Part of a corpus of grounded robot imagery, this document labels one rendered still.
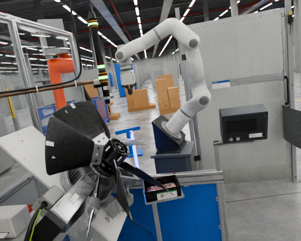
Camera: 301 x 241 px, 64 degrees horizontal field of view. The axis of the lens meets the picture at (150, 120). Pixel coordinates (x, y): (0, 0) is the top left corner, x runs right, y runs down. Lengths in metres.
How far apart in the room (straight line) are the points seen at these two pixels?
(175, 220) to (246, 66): 1.91
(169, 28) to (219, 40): 1.42
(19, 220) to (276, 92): 2.73
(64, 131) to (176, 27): 0.97
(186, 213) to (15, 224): 1.04
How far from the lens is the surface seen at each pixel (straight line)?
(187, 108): 1.77
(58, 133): 0.99
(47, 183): 1.17
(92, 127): 1.24
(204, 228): 1.87
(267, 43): 3.07
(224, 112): 1.52
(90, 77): 11.83
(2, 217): 1.44
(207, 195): 1.73
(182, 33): 1.60
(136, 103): 10.47
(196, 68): 1.68
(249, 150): 3.20
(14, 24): 1.97
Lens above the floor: 1.54
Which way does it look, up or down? 11 degrees down
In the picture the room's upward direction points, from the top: 9 degrees counter-clockwise
